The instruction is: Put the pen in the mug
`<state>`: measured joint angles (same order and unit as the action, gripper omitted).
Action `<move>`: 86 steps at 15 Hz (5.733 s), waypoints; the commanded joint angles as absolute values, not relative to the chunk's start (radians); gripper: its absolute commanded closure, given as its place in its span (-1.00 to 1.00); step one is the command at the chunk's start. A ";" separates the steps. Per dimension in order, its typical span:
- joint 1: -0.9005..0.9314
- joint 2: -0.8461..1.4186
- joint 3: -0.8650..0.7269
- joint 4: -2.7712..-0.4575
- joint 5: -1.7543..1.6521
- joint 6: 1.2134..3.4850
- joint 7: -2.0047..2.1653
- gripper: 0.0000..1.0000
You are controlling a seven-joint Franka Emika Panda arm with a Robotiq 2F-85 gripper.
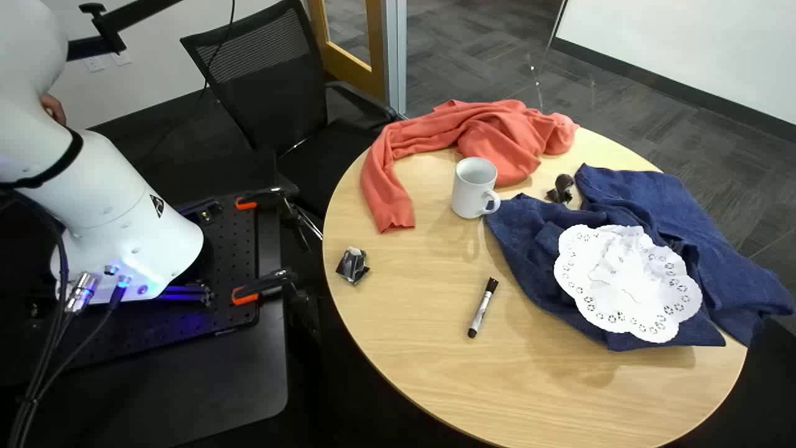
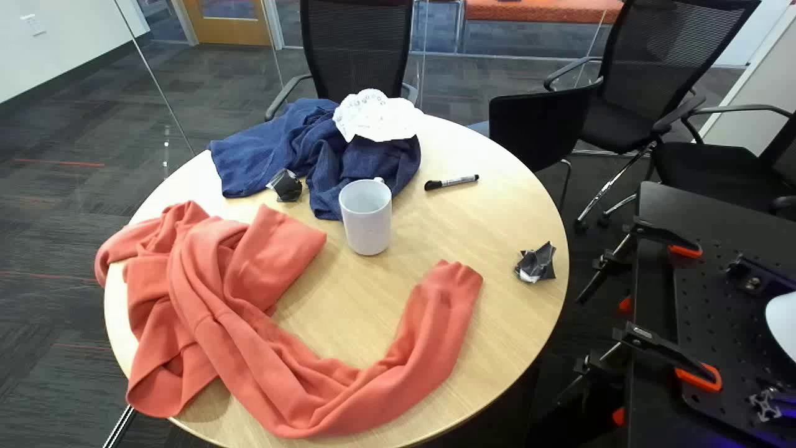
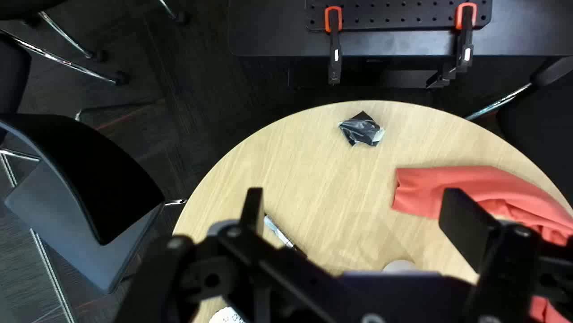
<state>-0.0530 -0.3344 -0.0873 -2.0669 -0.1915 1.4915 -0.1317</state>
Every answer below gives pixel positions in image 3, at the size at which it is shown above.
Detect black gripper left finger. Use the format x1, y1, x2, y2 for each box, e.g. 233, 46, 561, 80
113, 186, 373, 323

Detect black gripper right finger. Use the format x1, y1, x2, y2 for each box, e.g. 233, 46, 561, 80
437, 186, 573, 323

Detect black and silver marker pen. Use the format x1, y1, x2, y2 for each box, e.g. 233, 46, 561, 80
262, 213, 298, 250

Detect orange cloth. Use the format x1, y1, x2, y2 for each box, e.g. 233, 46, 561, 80
391, 164, 573, 323

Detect small black crumpled clip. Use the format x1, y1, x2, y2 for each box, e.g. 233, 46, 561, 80
339, 109, 387, 148

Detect gray chair with black seat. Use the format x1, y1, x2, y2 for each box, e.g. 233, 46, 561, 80
0, 33, 169, 295

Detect black robot stand platform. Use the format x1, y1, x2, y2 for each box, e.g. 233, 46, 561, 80
228, 0, 573, 93

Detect chrome chair base legs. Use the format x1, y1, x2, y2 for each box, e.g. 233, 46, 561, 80
0, 0, 189, 85

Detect orange handled black clamp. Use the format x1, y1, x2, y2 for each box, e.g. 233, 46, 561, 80
323, 3, 348, 87
425, 0, 480, 89

